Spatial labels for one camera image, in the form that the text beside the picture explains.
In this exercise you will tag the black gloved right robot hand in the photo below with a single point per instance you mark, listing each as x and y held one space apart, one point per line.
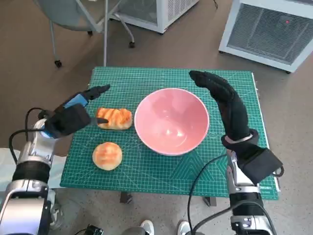
230 105

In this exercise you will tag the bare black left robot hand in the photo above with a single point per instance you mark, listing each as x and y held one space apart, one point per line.
75 100

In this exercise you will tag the long striped toy bread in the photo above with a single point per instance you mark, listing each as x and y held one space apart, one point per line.
115 117

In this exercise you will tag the pink bowl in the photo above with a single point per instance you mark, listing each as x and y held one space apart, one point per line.
171 117

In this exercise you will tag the round toy bread bun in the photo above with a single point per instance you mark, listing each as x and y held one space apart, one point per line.
107 155

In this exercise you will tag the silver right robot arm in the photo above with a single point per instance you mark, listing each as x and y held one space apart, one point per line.
234 176

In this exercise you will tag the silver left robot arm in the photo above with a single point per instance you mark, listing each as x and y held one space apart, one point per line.
34 156

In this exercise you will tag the white metal pole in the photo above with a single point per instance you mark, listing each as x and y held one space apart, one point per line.
105 34

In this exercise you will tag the white cabinet with mesh panel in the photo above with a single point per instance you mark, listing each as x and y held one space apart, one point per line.
264 31

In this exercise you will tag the grey office chair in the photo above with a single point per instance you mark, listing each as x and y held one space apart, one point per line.
71 14

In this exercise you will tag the green cutting mat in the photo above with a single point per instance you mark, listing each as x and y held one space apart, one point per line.
156 176

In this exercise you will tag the white cabinet with glass door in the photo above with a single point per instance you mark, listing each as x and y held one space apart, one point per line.
171 14

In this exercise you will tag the white shoe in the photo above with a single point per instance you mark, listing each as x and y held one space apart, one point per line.
147 227
184 227

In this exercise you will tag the small black electronics board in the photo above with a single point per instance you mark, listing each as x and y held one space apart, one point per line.
94 230

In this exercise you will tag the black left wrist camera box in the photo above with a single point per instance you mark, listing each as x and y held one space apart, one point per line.
66 122

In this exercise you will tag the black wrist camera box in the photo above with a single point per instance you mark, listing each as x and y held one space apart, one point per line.
261 164
66 122

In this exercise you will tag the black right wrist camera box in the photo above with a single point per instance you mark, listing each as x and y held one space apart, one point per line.
261 164

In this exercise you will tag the dark table leg bracket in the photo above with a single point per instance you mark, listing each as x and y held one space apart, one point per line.
210 201
126 197

